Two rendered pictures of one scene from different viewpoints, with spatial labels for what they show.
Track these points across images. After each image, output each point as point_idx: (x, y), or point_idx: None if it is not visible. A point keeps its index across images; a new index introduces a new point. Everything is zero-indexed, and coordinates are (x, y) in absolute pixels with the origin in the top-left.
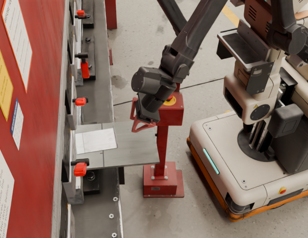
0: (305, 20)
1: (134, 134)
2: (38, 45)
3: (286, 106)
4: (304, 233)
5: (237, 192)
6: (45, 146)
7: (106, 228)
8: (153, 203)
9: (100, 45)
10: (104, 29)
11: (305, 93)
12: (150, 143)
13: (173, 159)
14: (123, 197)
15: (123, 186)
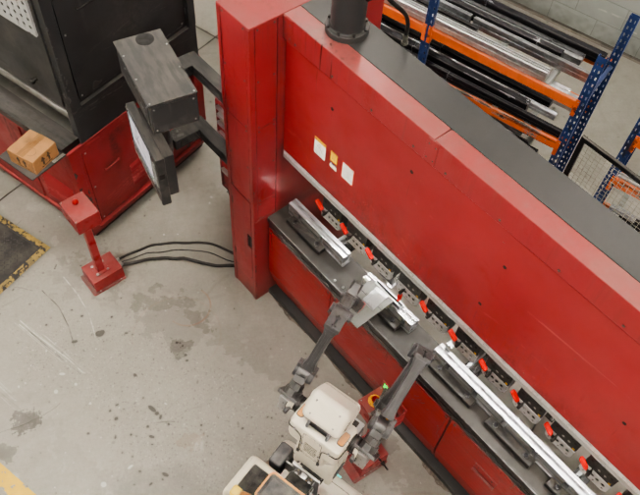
0: (299, 408)
1: (358, 312)
2: (357, 194)
3: (285, 457)
4: (220, 484)
5: (292, 445)
6: (340, 192)
7: (341, 281)
8: None
9: (457, 405)
10: (472, 426)
11: (274, 469)
12: None
13: (369, 491)
14: None
15: (392, 435)
